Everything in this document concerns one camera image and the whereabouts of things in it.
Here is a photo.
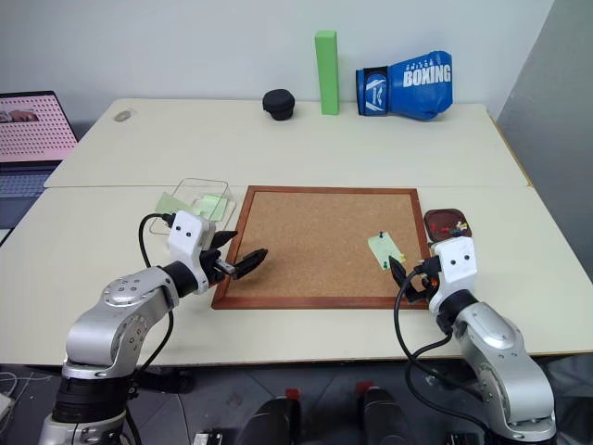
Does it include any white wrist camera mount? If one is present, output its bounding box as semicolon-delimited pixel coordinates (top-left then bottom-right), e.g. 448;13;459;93
427;235;479;317
166;210;217;296

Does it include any tall green block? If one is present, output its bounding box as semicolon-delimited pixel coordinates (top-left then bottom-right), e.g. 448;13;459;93
313;30;341;116

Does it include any dark rounded shape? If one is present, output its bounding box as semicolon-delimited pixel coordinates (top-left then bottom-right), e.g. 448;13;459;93
355;380;412;445
239;388;303;445

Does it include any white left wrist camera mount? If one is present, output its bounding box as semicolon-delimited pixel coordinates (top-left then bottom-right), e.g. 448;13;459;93
166;210;217;296

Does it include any cork board with wooden frame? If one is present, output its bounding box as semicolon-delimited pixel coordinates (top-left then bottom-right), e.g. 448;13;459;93
210;184;433;311

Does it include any blue boxing glove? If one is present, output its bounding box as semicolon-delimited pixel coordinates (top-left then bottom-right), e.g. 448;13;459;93
354;49;454;122

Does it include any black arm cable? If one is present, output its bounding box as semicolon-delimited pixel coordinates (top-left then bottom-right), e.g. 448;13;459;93
393;256;493;442
137;211;176;374

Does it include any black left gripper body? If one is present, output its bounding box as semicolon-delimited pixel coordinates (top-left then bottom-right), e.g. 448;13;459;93
199;247;235;286

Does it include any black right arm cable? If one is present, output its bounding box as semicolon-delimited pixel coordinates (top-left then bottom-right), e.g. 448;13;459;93
393;256;493;442

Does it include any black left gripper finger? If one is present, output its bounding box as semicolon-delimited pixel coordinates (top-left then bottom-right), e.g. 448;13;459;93
231;248;270;281
210;229;239;252

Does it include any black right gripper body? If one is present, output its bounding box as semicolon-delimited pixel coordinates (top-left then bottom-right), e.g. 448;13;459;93
415;272;440;303

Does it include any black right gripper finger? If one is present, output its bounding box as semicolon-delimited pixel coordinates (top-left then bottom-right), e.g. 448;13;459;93
388;255;411;293
406;286;430;308

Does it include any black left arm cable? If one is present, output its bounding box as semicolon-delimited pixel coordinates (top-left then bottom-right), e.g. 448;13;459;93
137;211;176;374

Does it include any white floor cable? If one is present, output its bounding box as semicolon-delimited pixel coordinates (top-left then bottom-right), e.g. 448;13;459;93
0;369;53;398

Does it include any brown pin tray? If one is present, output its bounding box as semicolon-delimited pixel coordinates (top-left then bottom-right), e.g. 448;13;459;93
423;208;474;243

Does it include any laptop with pink screen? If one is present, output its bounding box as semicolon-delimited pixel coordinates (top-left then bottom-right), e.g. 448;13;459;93
0;90;81;201

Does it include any light green paper note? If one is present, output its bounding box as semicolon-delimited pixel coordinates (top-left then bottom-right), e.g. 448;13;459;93
367;234;410;273

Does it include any pale green paper sheet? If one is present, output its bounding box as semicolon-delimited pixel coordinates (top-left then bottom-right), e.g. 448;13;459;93
156;191;196;218

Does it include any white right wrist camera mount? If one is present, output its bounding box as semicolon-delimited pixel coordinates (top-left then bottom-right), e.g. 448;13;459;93
427;235;479;317

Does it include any clear plastic box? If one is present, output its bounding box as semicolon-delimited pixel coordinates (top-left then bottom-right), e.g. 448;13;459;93
149;176;239;238

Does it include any black round zip case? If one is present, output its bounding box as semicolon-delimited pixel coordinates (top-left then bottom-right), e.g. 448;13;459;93
261;87;297;122

